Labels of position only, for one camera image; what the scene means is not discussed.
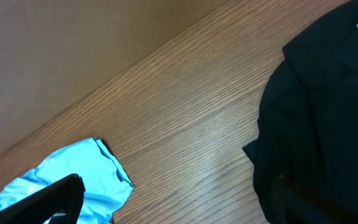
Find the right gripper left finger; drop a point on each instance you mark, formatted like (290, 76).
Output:
(59, 203)

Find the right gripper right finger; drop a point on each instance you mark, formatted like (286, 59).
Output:
(289, 201)

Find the black polo shirt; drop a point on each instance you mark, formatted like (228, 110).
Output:
(308, 114)

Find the light blue printed t-shirt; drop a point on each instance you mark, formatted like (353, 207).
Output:
(107, 185)

